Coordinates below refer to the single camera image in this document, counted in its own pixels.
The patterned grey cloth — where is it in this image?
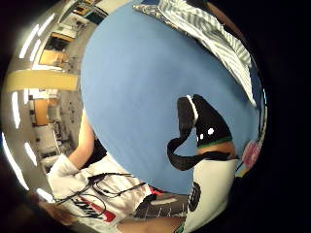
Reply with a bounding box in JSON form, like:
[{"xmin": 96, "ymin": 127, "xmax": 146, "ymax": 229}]
[{"xmin": 131, "ymin": 2, "xmax": 186, "ymax": 30}]

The wooden cabinet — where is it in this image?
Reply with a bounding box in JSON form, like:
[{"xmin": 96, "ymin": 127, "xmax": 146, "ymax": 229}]
[
  {"xmin": 38, "ymin": 49, "xmax": 69, "ymax": 68},
  {"xmin": 33, "ymin": 98, "xmax": 50, "ymax": 127}
]

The pink colourful object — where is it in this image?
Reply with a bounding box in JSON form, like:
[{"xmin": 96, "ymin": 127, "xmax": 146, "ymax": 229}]
[{"xmin": 240, "ymin": 139, "xmax": 264, "ymax": 179}]

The striped grey white cloth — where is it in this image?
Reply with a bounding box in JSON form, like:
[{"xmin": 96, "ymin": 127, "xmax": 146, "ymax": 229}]
[{"xmin": 157, "ymin": 0, "xmax": 260, "ymax": 108}]

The black cable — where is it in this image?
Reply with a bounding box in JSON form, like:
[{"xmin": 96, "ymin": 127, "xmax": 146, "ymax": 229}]
[{"xmin": 52, "ymin": 172, "xmax": 147, "ymax": 218}]

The long ceiling light strip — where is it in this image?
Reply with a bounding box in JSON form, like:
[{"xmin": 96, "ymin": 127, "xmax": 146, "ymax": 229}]
[
  {"xmin": 18, "ymin": 23, "xmax": 41, "ymax": 60},
  {"xmin": 1, "ymin": 132, "xmax": 30, "ymax": 191}
]

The person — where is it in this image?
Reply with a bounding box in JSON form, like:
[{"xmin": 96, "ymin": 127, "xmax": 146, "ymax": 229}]
[{"xmin": 38, "ymin": 110, "xmax": 189, "ymax": 233}]

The yellow ceiling beam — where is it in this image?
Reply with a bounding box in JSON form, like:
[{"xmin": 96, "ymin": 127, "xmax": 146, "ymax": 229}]
[{"xmin": 5, "ymin": 69, "xmax": 80, "ymax": 94}]

